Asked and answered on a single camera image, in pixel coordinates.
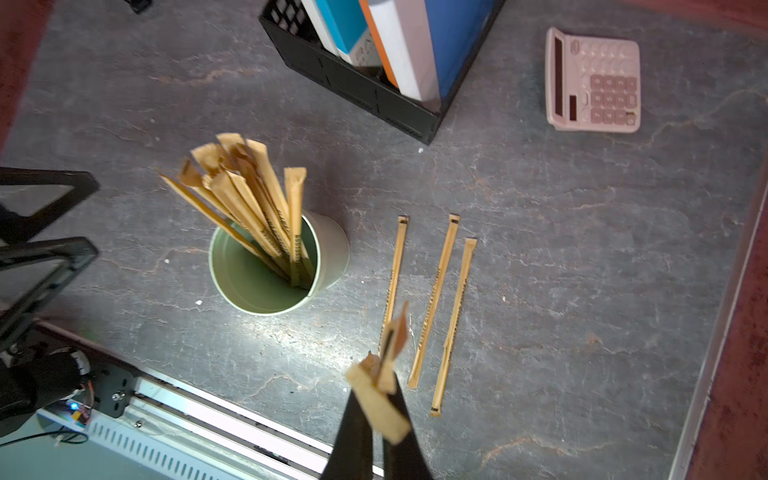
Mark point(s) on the black mesh file holder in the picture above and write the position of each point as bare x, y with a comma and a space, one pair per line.
300, 49

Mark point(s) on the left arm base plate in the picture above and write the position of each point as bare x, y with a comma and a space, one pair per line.
113, 386

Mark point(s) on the green metal cup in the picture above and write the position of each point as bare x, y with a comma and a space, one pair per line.
250, 286

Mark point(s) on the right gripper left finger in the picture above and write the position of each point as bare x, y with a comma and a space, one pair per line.
352, 454

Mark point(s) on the black stapler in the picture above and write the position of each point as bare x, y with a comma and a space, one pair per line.
139, 6

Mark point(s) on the orange book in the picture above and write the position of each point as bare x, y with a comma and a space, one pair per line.
364, 4

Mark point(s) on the blue folder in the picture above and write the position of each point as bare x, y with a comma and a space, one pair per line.
454, 26

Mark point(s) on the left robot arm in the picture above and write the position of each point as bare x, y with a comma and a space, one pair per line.
40, 382

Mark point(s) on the straw bundle in cup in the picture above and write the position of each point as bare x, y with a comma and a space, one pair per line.
232, 183

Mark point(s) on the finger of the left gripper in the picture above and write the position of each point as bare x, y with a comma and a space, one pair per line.
47, 195
73, 255

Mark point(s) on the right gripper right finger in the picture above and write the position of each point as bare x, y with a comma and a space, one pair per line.
403, 458

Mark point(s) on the pink calculator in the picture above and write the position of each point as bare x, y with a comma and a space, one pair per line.
592, 84

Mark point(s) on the teal book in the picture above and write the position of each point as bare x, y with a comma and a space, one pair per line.
350, 32

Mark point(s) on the aluminium front rail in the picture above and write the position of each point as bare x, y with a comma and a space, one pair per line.
182, 432

